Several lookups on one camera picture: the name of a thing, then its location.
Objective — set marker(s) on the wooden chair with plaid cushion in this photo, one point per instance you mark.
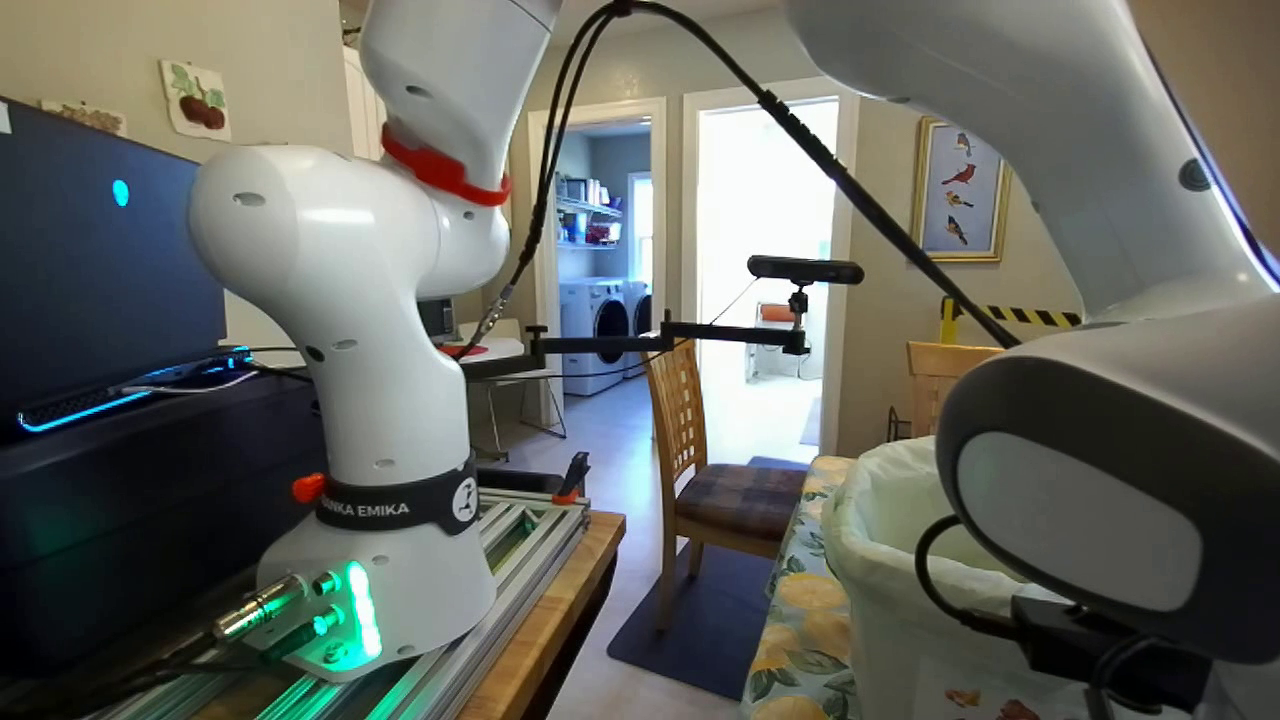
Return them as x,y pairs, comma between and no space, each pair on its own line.
734,500

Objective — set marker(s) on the aluminium mounting rails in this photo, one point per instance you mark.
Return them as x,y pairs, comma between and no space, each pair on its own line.
523,547

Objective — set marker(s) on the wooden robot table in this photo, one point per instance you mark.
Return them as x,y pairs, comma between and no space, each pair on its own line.
545,624

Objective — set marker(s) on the black desk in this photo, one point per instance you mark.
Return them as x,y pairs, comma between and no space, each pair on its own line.
135,535

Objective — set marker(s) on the wooden crate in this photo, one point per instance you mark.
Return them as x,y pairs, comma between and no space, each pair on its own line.
944,383

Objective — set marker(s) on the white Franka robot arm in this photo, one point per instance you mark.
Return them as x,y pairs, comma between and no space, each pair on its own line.
386,335

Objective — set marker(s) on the framed bird picture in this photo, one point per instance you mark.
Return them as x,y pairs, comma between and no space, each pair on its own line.
957,193

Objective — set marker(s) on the black monitor screen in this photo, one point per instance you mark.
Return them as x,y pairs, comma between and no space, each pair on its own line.
92,267

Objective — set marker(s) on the apple picture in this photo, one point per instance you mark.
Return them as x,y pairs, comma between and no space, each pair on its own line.
193,102

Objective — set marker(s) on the white side table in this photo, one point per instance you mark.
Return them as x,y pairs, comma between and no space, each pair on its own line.
513,385

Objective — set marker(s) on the blue floor mat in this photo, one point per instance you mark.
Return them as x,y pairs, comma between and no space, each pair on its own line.
703,624

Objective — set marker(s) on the lemon print tablecloth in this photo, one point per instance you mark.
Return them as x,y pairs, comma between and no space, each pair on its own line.
792,624

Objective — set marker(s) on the yellow black hazard tape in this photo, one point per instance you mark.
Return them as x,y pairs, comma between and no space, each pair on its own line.
1041,318

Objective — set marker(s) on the white bin with green liner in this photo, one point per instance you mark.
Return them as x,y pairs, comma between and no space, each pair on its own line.
894,584

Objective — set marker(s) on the white washing machine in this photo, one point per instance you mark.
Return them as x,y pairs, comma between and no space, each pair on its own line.
603,335

